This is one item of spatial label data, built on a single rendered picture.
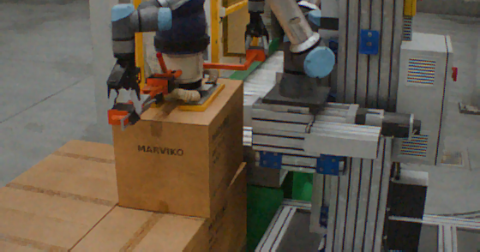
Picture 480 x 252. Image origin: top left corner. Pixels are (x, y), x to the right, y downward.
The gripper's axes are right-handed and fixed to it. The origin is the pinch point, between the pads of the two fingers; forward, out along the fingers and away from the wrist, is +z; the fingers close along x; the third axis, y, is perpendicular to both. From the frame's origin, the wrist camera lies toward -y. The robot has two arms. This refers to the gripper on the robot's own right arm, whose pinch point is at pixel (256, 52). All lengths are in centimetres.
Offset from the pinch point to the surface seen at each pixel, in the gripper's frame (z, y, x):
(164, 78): -1, 53, -25
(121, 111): -1, 93, -25
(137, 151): 27, 60, -35
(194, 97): 8, 47, -15
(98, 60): 29, -83, -123
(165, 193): 44, 60, -25
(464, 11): 96, -860, 230
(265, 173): 61, -4, 4
